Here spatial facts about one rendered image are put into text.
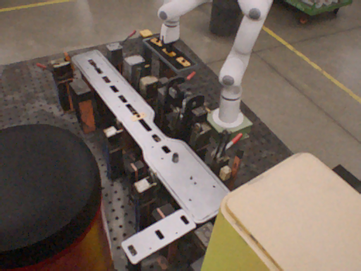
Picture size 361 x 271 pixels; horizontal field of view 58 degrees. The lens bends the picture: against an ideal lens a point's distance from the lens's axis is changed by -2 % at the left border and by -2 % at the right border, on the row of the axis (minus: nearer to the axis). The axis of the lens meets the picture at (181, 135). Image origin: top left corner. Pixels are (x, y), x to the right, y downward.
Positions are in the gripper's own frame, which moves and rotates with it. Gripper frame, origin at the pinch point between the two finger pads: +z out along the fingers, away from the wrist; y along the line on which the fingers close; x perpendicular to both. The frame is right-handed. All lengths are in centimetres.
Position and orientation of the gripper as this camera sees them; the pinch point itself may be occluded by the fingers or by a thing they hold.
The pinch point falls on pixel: (169, 48)
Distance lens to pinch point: 194.9
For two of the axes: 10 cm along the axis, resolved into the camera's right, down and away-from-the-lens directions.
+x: 6.1, 6.0, -5.1
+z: -0.8, 7.0, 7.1
